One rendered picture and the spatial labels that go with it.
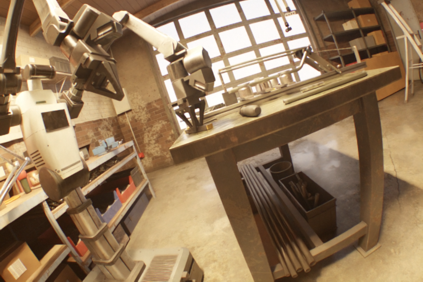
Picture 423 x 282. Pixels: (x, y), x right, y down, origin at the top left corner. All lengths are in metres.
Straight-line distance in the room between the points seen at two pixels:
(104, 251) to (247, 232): 0.65
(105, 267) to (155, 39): 1.02
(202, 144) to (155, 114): 3.43
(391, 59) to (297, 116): 4.41
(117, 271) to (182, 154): 0.76
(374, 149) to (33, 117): 1.31
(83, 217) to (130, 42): 3.68
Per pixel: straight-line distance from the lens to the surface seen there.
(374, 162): 0.85
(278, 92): 0.80
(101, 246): 1.00
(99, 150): 2.10
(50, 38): 0.51
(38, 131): 0.87
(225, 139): 0.45
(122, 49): 4.25
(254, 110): 0.47
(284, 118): 0.47
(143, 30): 0.75
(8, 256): 1.24
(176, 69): 0.55
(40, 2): 0.64
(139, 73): 3.99
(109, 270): 1.09
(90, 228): 0.97
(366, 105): 0.77
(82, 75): 0.42
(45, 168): 0.89
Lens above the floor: 0.95
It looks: 6 degrees down
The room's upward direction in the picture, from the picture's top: 19 degrees counter-clockwise
